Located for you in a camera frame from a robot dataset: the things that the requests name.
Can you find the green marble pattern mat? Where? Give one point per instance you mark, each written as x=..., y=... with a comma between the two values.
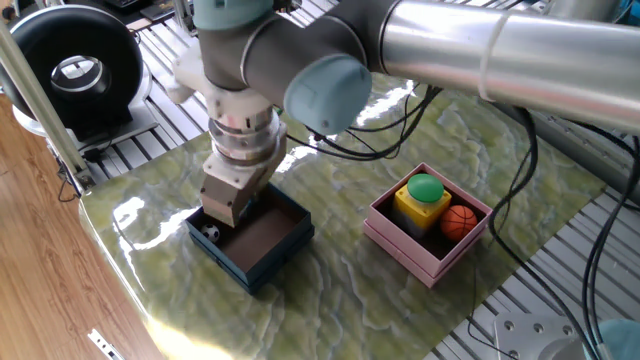
x=350, y=300

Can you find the grey aluminium rail beam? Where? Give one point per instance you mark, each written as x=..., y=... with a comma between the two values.
x=575, y=145

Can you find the dark blue cardboard box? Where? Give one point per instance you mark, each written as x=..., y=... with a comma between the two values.
x=260, y=270

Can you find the white wrist adapter block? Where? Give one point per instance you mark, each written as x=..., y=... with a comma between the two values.
x=210, y=85

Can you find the small toy soccer ball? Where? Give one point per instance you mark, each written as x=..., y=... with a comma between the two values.
x=210, y=233

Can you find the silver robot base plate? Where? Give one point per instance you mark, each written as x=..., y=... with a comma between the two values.
x=525, y=335

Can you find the aluminium frame post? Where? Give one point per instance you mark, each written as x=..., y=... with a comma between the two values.
x=40, y=100

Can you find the orange toy basketball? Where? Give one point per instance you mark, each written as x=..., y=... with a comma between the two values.
x=458, y=222

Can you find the silver Schunk gripper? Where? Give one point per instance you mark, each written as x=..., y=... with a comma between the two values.
x=225, y=200

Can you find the pink cardboard box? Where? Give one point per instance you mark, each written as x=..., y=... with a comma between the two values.
x=395, y=245

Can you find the yellow push button green cap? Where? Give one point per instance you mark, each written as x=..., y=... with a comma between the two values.
x=425, y=187

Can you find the aluminium bracket post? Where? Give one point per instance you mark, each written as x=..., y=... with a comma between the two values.
x=182, y=15

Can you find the white grey device housing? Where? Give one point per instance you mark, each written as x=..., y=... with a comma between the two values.
x=580, y=7

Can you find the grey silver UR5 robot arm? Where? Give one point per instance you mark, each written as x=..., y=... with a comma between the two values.
x=550, y=60

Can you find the white metal floor bracket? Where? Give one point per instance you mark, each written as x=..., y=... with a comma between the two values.
x=105, y=345

